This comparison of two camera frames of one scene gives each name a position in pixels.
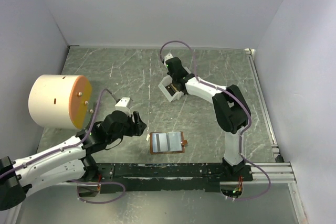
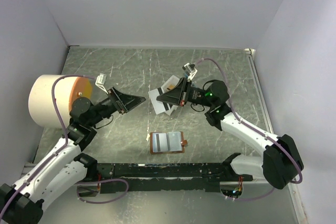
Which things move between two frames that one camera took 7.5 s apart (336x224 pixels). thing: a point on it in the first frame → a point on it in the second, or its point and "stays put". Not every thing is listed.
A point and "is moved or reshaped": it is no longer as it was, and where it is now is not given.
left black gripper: x=140 y=125 → x=125 y=102
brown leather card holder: x=166 y=142 stays put
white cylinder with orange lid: x=60 y=101 stays put
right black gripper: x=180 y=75 → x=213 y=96
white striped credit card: x=159 y=144 → x=158 y=106
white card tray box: x=167 y=81 is moved or reshaped
